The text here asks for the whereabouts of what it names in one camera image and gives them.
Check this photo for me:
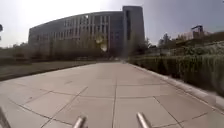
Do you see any tall green hedge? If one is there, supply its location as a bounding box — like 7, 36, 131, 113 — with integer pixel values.
127, 53, 224, 98

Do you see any green planted slope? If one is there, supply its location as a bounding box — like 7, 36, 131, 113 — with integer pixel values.
145, 31, 224, 58

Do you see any large grey curved building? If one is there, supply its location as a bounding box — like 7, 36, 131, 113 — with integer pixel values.
27, 5, 146, 61

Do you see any grey stone kerb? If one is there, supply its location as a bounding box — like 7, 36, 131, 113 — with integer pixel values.
127, 62, 224, 113

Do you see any grey paved slab plaza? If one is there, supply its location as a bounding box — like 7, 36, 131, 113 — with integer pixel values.
0, 61, 224, 128

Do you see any robot's own part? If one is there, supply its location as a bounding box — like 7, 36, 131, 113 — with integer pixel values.
135, 112, 151, 128
72, 115, 88, 128

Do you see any dull grass strip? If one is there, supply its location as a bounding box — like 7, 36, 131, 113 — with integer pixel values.
0, 60, 98, 82

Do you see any distant pale building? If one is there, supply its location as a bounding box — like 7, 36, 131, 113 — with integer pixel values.
181, 24, 214, 42

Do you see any row of bushes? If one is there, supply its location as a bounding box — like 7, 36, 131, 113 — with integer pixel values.
0, 40, 113, 65

